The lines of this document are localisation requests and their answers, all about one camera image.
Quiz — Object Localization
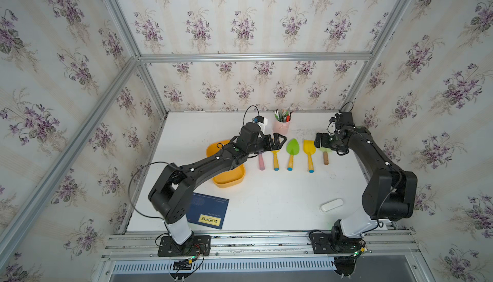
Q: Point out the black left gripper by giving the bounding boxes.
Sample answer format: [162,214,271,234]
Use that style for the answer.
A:
[246,133,289,157]

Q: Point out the light green wooden-handled trowel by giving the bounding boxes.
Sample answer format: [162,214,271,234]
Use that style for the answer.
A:
[320,147,331,165]

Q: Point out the purple shovel pink handle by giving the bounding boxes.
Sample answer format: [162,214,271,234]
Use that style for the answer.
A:
[258,153,265,171]

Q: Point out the yellow square shovel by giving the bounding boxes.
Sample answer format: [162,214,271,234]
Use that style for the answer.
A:
[303,139,316,173]
[272,151,279,171]

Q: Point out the green shovel yellow handle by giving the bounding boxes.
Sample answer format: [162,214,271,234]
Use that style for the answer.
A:
[286,138,300,171]

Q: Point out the yellow plastic storage box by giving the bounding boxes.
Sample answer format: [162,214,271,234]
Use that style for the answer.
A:
[206,140,246,188]

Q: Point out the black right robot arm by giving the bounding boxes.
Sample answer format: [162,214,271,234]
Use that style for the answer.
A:
[314,112,418,244]

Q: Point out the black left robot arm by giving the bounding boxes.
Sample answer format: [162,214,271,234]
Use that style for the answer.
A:
[148,133,287,246]

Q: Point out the pink pen cup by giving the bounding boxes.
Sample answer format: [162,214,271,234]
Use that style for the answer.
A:
[272,119,290,136]

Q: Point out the pens in cup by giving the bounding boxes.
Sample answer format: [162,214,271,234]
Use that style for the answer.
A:
[274,109,292,123]

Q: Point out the white flat paddle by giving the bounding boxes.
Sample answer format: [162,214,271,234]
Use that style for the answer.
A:
[320,199,344,213]

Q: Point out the blue notebook yellow label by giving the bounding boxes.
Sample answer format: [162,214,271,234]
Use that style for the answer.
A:
[186,193,229,229]

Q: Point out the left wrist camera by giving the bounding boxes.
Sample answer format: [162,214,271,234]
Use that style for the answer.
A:
[238,115,268,143]

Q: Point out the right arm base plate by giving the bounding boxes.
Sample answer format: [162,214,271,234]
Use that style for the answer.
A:
[308,230,366,257]

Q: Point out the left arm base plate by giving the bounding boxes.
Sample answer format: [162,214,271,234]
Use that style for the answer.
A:
[157,235,212,257]

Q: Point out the white slotted cable duct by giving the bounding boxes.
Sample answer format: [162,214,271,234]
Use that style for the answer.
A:
[112,257,336,275]

